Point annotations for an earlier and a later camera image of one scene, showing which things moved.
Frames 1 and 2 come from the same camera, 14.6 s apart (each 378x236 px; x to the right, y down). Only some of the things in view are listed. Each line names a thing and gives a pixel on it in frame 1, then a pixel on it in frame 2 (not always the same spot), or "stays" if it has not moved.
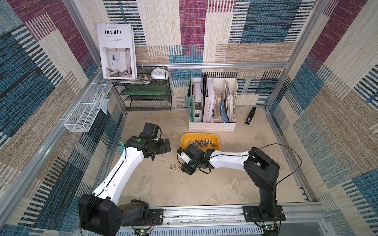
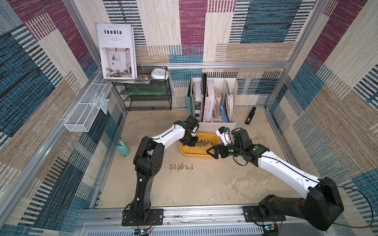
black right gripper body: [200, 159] → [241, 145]
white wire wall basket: [82, 116] stays
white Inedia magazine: [117, 50] stays
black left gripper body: [158, 147] → [191, 141]
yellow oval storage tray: [204, 141] stays
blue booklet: [223, 113] stays
